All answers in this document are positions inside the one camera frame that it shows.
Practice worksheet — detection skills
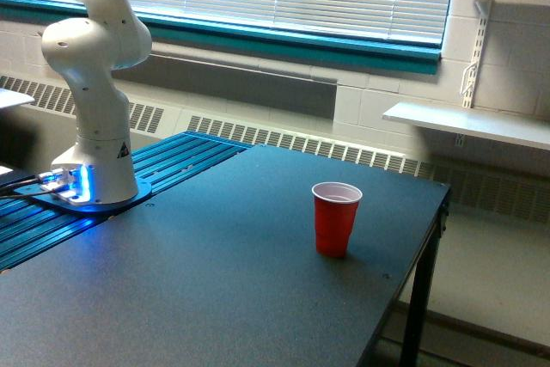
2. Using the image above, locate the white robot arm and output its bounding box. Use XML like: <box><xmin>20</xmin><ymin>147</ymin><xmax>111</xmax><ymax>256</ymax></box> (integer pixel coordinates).
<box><xmin>41</xmin><ymin>0</ymin><xmax>152</xmax><ymax>206</ymax></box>

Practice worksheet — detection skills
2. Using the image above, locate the red plastic cup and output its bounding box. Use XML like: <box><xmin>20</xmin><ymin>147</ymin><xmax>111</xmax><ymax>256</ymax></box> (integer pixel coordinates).
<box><xmin>312</xmin><ymin>181</ymin><xmax>363</xmax><ymax>258</ymax></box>

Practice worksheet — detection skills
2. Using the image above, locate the teal window sill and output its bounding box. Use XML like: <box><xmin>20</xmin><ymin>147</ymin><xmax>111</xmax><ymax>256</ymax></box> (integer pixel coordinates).
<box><xmin>0</xmin><ymin>0</ymin><xmax>443</xmax><ymax>76</ymax></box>

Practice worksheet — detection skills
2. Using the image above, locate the black table leg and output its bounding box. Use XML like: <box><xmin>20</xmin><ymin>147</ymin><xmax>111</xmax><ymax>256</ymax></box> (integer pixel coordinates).
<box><xmin>399</xmin><ymin>210</ymin><xmax>448</xmax><ymax>367</ymax></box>

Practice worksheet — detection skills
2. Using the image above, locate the white baseboard radiator cover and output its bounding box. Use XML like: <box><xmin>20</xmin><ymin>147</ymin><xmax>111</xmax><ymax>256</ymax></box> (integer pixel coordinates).
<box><xmin>1</xmin><ymin>76</ymin><xmax>549</xmax><ymax>224</ymax></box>

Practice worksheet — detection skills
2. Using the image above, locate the white desk corner at left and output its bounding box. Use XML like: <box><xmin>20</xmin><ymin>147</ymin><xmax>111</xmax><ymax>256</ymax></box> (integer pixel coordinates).
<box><xmin>0</xmin><ymin>89</ymin><xmax>34</xmax><ymax>109</ymax></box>

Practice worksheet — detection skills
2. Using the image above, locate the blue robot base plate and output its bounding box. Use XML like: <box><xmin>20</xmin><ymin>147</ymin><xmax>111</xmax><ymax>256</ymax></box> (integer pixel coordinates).
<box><xmin>30</xmin><ymin>179</ymin><xmax>152</xmax><ymax>215</ymax></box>

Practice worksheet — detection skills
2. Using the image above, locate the blue ribbed aluminium rail bed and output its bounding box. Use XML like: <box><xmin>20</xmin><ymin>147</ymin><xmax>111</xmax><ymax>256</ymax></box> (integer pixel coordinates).
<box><xmin>1</xmin><ymin>132</ymin><xmax>251</xmax><ymax>270</ymax></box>

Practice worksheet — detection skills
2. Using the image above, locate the white lower wall shelf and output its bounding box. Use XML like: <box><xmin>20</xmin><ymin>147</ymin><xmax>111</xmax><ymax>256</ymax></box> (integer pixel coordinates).
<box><xmin>382</xmin><ymin>102</ymin><xmax>549</xmax><ymax>150</ymax></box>

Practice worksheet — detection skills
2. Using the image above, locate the black cable at base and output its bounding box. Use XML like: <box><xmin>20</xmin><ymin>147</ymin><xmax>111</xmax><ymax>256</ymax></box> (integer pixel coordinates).
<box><xmin>0</xmin><ymin>174</ymin><xmax>48</xmax><ymax>200</ymax></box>

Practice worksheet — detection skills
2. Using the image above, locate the white shelf bracket rail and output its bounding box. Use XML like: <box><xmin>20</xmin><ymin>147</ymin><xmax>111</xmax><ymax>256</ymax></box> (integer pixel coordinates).
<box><xmin>460</xmin><ymin>0</ymin><xmax>492</xmax><ymax>108</ymax></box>

